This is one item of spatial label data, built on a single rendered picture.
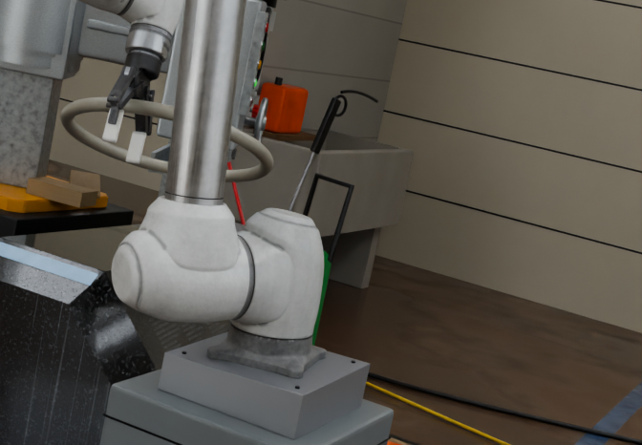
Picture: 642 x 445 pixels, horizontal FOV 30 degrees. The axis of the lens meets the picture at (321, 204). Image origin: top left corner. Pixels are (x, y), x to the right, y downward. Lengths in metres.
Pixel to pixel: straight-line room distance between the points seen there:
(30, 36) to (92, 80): 5.69
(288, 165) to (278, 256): 4.05
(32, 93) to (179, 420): 2.04
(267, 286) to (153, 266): 0.22
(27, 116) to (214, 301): 2.03
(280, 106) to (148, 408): 4.51
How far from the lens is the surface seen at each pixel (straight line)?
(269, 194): 6.20
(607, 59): 7.89
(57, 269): 3.02
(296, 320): 2.15
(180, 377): 2.17
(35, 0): 3.88
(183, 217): 2.01
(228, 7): 2.02
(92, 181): 4.16
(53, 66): 3.92
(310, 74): 7.19
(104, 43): 3.95
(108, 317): 2.94
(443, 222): 8.19
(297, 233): 2.12
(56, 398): 3.00
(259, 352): 2.16
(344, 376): 2.20
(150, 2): 2.56
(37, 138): 3.98
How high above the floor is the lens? 1.50
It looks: 8 degrees down
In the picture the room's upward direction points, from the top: 12 degrees clockwise
